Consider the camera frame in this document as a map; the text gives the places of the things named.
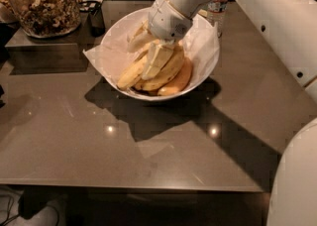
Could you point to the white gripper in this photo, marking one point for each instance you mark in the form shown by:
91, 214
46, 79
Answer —
165, 20

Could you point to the long top yellow banana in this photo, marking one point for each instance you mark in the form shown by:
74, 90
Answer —
133, 73

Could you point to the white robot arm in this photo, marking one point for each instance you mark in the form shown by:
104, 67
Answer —
290, 28

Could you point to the white bowl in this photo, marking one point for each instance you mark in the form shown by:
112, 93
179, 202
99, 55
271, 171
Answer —
204, 68

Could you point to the middle yellow banana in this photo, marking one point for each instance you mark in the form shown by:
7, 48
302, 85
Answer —
166, 74

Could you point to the orange-tinted right banana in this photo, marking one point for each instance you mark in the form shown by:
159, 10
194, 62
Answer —
180, 81

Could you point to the white paper liner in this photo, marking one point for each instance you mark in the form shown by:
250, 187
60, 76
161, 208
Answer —
109, 58

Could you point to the black scoop utensil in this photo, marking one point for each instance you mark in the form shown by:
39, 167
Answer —
95, 17

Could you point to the clear plastic water bottle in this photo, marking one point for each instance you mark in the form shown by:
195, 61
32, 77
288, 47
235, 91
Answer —
216, 14

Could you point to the dark metal box stand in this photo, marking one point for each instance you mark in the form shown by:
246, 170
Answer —
60, 54

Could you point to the glass jar of nuts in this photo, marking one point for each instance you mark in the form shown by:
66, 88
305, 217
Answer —
44, 19

